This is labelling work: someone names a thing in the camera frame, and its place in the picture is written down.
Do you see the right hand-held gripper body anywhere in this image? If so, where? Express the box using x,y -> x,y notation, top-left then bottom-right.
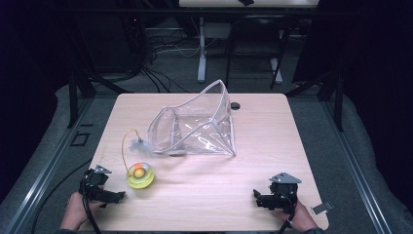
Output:
268,172 -> 303,215

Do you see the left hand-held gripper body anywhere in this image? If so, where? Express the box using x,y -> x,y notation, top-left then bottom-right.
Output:
78,164 -> 113,204

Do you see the yellow ball cat toy with feather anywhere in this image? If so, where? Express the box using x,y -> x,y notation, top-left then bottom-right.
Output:
121,128 -> 156,190

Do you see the clear plastic bag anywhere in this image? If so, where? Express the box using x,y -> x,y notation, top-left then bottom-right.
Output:
146,78 -> 237,158

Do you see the person's right hand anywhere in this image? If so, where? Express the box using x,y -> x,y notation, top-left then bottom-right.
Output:
272,199 -> 319,234

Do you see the person's left hand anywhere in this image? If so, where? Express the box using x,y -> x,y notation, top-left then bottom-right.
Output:
59,191 -> 107,232

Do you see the white desk leg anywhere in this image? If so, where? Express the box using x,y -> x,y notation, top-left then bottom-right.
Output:
197,17 -> 208,84
270,58 -> 284,86

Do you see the black chair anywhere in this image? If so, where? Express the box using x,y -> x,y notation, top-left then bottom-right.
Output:
224,15 -> 292,91

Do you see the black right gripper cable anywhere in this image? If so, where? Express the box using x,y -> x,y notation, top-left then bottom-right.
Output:
275,188 -> 298,234

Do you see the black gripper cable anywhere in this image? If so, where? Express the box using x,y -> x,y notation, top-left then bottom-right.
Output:
275,188 -> 298,234
81,176 -> 103,234

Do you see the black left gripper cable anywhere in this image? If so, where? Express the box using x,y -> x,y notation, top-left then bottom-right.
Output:
81,176 -> 103,234

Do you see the black cable on floor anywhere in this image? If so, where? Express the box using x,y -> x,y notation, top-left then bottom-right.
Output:
30,158 -> 94,234

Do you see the aluminium rail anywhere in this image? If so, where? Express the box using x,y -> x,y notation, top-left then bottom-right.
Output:
320,99 -> 394,234
2,97 -> 95,234

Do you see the black metal stand frame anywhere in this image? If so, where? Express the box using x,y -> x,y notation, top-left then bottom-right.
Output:
65,66 -> 134,130
284,66 -> 346,133

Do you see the bundle of floor cables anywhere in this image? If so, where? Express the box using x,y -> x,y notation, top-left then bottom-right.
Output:
137,30 -> 203,95

